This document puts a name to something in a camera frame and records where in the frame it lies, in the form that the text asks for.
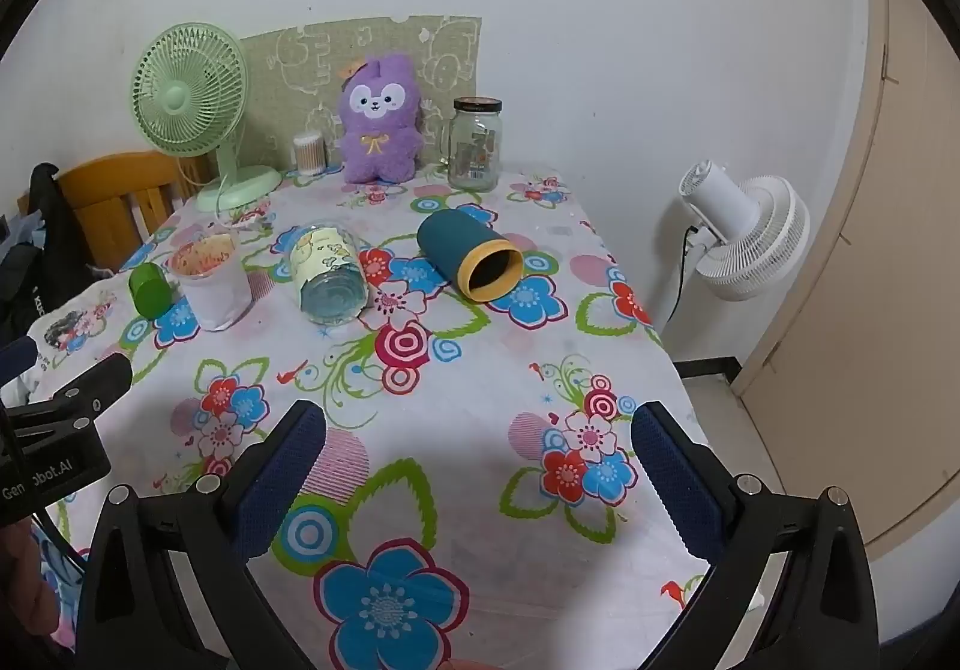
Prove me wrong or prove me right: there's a glass cup with yellow print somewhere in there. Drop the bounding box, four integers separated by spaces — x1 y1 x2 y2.
289 226 370 327

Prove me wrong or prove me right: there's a wooden chair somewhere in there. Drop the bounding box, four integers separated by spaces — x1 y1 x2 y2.
16 151 220 273

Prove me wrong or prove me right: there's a beige wooden door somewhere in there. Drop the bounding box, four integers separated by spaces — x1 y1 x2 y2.
731 0 960 566

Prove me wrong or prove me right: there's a green printed wall cloth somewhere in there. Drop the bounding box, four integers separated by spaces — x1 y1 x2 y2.
238 13 482 173

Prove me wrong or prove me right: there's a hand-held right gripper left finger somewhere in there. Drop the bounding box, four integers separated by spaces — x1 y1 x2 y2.
75 400 328 670

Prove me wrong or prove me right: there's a teal cup with yellow rim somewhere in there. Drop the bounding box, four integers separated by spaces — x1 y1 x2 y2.
417 210 524 303

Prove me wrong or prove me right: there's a purple plush toy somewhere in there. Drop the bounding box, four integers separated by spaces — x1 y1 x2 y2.
335 56 427 185

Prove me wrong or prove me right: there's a glass jar with handle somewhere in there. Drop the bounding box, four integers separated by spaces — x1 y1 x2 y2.
442 97 504 193

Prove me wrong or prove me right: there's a white standing fan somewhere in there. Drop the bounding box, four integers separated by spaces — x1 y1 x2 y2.
679 161 812 302

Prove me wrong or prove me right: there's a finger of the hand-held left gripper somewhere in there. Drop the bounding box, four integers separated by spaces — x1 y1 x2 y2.
0 352 134 450
0 337 38 387

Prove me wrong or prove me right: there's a translucent white plastic cup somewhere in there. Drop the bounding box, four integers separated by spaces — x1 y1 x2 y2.
166 233 254 333

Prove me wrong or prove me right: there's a small green cup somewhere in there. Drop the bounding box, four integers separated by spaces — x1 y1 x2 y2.
127 263 175 321

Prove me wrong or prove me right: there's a person's left forearm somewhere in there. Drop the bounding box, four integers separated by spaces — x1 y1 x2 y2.
0 520 47 642

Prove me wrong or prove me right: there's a green desk fan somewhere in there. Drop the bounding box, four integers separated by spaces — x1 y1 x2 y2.
129 22 284 214

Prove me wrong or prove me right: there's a black bag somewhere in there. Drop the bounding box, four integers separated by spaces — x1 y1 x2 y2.
0 163 96 342

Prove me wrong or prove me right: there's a floral tablecloth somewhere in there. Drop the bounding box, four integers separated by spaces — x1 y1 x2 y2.
15 167 710 670

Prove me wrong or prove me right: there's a cotton swab container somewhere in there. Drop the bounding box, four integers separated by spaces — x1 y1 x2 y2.
292 131 329 177

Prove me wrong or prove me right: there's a black fan cable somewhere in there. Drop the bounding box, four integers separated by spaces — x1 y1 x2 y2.
663 226 704 342

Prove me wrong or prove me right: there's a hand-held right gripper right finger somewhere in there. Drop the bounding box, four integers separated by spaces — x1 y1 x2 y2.
630 401 880 670

